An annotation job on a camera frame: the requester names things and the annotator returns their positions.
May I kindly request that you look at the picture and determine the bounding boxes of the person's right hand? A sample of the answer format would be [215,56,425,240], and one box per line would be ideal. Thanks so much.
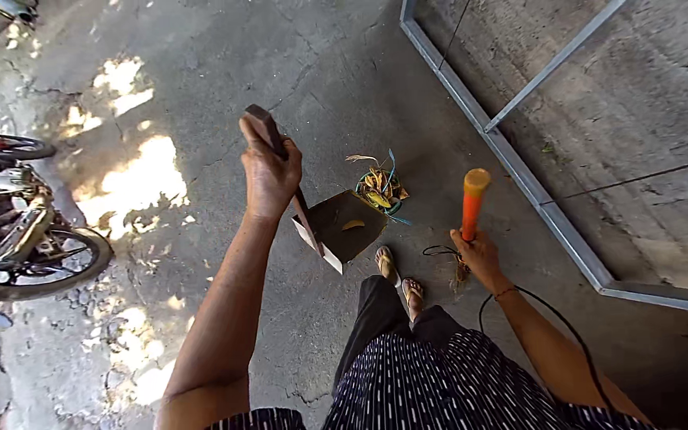
[450,229,504,294]

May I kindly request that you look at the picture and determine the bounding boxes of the person's left hand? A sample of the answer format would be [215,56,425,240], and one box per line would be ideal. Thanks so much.
[239,115,303,222]

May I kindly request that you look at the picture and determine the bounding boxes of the broom with orange handle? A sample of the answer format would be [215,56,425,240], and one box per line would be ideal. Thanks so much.
[450,168,492,293]

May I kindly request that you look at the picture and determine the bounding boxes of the dustpan with wooden handle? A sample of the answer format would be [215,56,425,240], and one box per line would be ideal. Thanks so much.
[244,104,389,276]

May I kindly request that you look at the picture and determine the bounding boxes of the person's left forearm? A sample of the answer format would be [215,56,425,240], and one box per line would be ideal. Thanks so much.
[155,212,282,430]

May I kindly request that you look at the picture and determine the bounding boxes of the person's right forearm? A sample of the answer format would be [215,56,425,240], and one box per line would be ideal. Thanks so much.
[490,275,652,426]

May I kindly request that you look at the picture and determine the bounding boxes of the green basket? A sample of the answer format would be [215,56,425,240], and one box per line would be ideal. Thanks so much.
[355,168,403,216]

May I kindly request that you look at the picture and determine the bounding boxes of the person's legs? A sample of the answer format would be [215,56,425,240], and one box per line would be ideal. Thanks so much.
[332,245,467,395]

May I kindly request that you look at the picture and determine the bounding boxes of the person's body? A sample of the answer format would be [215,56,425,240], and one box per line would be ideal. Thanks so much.
[203,329,655,430]

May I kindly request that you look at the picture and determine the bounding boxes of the motorcycle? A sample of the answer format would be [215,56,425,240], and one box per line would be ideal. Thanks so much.
[0,132,116,302]

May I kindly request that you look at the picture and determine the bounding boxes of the grey metal frame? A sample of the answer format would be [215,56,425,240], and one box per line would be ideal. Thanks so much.
[399,0,688,316]

